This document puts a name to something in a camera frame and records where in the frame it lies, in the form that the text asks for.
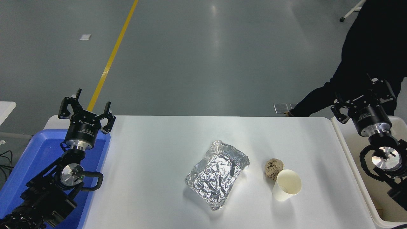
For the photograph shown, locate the grey metal bar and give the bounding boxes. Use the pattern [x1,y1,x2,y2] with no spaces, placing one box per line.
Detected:
[0,132,33,141]

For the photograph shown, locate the person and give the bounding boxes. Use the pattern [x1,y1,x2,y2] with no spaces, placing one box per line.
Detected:
[288,0,407,117]

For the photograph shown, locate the white paper cup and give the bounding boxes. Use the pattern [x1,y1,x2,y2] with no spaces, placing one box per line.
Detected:
[272,169,302,202]

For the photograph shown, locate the large pale plastic bin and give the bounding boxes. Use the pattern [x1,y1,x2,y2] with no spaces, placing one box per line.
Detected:
[331,115,407,229]

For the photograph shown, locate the crumpled tan paper ball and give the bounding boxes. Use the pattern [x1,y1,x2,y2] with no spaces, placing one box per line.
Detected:
[265,158,284,181]

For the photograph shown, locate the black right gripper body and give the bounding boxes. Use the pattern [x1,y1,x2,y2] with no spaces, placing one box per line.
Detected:
[348,102,392,136]

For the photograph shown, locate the small white side table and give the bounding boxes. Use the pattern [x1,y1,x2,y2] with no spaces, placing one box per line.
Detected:
[0,101,17,126]

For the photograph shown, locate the crumpled foil tray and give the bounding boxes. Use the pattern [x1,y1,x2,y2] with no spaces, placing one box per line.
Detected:
[185,140,250,211]

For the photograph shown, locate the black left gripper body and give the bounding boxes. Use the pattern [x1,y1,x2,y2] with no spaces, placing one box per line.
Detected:
[65,114,103,147]

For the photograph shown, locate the black cables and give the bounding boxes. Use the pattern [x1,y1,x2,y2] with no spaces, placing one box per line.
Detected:
[0,150,14,179]

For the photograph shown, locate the white wheeled chair frame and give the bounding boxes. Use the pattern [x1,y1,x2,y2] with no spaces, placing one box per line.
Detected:
[340,0,367,22]

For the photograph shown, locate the blue plastic tray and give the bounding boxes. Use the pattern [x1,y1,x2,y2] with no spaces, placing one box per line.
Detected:
[0,129,111,229]

